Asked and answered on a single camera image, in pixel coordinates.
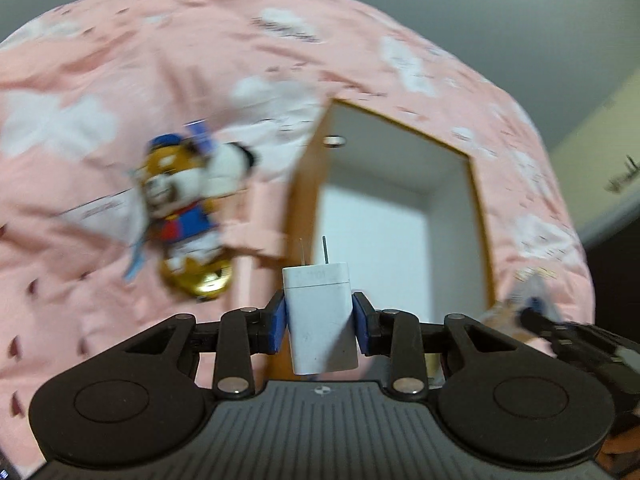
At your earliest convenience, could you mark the dog plush figure gold base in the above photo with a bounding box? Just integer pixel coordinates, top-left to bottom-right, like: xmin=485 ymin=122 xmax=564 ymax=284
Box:
xmin=122 ymin=120 xmax=236 ymax=303

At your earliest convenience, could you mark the dark wall hook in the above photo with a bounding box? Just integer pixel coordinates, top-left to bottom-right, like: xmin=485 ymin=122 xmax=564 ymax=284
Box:
xmin=604 ymin=155 xmax=640 ymax=193

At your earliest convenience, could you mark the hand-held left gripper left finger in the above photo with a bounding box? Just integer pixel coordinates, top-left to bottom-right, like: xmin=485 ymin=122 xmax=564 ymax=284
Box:
xmin=120 ymin=290 xmax=288 ymax=400

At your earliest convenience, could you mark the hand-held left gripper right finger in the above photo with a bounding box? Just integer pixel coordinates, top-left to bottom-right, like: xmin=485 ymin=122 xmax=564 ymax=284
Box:
xmin=351 ymin=290 xmax=521 ymax=397

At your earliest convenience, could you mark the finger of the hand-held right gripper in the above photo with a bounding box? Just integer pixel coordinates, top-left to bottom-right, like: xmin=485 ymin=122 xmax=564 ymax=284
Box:
xmin=520 ymin=307 xmax=567 ymax=356

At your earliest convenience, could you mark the white box with gold rim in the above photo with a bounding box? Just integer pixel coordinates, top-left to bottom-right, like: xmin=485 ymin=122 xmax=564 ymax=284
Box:
xmin=280 ymin=97 xmax=503 ymax=391

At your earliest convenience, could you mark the pink printed blanket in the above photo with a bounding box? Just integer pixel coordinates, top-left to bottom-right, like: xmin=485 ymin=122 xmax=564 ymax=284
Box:
xmin=0 ymin=0 xmax=596 ymax=480

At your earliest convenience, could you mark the white charger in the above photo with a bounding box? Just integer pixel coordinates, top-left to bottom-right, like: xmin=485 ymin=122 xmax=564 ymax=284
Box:
xmin=281 ymin=235 xmax=361 ymax=376

